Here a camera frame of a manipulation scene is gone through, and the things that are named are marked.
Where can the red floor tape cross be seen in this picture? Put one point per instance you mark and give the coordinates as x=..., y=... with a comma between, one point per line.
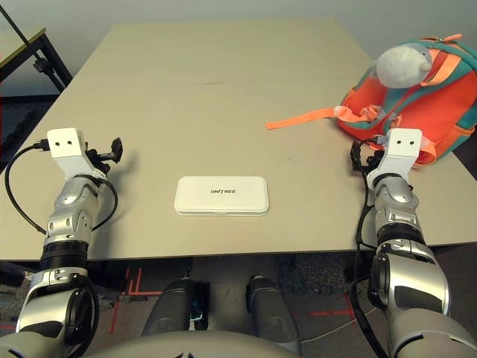
x=331, y=312

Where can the speckled grey floor mat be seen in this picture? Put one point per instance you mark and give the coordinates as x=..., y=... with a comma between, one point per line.
x=316, y=274

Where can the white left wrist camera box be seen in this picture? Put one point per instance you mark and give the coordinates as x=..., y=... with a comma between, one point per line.
x=65, y=147

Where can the grey right robot leg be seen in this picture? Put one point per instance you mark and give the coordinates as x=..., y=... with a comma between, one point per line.
x=274, y=317

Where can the grey left robot leg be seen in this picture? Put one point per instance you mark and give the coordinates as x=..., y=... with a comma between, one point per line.
x=167, y=309

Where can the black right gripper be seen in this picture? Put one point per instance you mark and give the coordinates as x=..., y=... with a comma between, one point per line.
x=370, y=158

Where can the thin black pole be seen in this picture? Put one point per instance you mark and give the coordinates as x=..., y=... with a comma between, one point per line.
x=18, y=31

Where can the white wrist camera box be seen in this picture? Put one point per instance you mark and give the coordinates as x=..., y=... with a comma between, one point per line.
x=404, y=149
x=65, y=147

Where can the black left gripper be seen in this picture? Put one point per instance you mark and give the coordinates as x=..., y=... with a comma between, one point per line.
x=100, y=158

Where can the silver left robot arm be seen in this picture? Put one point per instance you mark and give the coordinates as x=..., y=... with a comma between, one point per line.
x=67, y=223

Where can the grey robot torso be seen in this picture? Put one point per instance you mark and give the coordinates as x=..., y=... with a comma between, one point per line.
x=186, y=347

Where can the dark foam floor mat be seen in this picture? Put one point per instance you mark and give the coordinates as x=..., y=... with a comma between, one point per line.
x=18, y=127

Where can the black framed side table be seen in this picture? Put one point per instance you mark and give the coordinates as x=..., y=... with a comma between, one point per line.
x=26, y=48

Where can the white Unitree pencil case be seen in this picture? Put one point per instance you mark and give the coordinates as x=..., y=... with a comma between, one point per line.
x=220, y=195

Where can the grey white plush toy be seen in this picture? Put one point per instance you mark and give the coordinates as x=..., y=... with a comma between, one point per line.
x=400, y=65

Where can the grey robot leg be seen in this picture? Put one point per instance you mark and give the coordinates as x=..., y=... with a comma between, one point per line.
x=274, y=317
x=167, y=309

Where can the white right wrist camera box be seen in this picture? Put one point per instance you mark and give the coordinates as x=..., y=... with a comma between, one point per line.
x=404, y=149

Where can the red floor tape angle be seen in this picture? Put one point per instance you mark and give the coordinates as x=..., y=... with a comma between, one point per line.
x=130, y=292

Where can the orange and teal backpack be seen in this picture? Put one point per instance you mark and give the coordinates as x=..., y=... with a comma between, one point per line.
x=439, y=108

